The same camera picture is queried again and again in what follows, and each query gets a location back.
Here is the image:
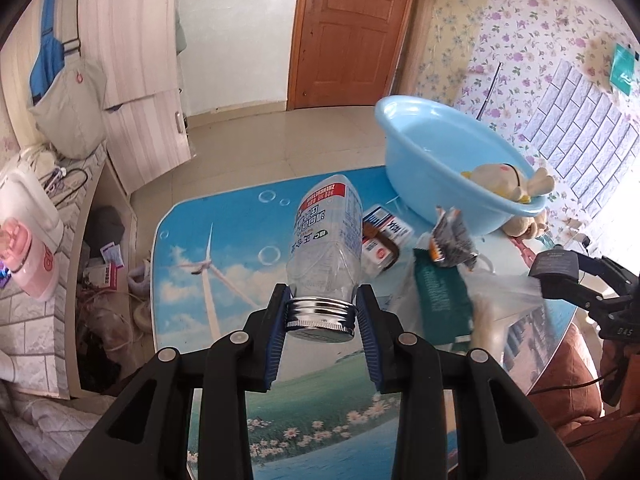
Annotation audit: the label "cream and yellow plush toy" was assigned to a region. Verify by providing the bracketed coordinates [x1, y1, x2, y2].
[460, 162, 557, 206]

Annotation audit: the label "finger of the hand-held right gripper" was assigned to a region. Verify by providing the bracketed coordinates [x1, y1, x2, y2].
[575, 255, 638, 301]
[528, 247, 606, 321]

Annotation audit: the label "pink plastic hanger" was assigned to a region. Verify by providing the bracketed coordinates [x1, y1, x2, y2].
[510, 237, 551, 261]

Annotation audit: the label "silver snack packet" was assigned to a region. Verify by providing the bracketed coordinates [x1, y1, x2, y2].
[429, 206, 481, 271]

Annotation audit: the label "brown wooden door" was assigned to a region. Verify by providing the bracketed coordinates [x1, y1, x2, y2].
[287, 0, 423, 111]

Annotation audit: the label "pink drink bottle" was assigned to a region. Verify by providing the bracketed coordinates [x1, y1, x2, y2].
[0, 217, 60, 303]

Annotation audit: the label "tangled cables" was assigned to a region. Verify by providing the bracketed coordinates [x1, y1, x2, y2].
[42, 167, 91, 208]

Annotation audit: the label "green wall sign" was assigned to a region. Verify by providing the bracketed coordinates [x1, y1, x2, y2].
[609, 42, 640, 93]

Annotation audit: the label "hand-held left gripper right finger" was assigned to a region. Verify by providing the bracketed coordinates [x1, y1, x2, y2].
[356, 284, 576, 480]

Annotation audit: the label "rolled beige mat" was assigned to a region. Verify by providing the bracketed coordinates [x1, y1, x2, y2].
[400, 0, 441, 98]

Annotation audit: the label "brick-patterned cabinet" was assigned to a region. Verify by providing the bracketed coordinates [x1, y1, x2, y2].
[0, 145, 138, 401]

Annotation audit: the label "tan plush toy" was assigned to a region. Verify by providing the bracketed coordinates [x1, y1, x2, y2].
[501, 208, 549, 239]

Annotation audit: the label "light wooden wardrobe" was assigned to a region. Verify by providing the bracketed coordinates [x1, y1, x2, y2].
[75, 0, 196, 196]

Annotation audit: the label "white electric kettle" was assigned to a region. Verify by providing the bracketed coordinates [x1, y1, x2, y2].
[0, 162, 66, 256]

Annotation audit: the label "brown sofa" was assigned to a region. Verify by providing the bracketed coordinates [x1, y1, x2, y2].
[527, 327, 640, 480]

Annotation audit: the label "grey cloth bag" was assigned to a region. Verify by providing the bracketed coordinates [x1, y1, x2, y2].
[27, 57, 108, 161]

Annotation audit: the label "blue hanging bag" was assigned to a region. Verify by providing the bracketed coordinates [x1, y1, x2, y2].
[27, 0, 68, 103]

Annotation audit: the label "clear plastic bag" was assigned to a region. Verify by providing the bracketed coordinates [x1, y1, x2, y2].
[452, 255, 546, 391]

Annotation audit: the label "clear plastic bottle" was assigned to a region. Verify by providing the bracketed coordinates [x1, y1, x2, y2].
[284, 174, 365, 345]

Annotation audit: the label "green packet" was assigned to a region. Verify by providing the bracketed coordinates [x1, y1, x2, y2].
[413, 247, 475, 345]

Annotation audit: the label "blue plastic basin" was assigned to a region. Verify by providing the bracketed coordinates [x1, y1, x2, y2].
[375, 95, 548, 237]

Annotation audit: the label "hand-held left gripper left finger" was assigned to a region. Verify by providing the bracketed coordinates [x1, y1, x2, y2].
[60, 284, 293, 480]

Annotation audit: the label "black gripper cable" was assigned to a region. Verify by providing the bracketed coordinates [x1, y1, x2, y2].
[530, 367, 618, 397]

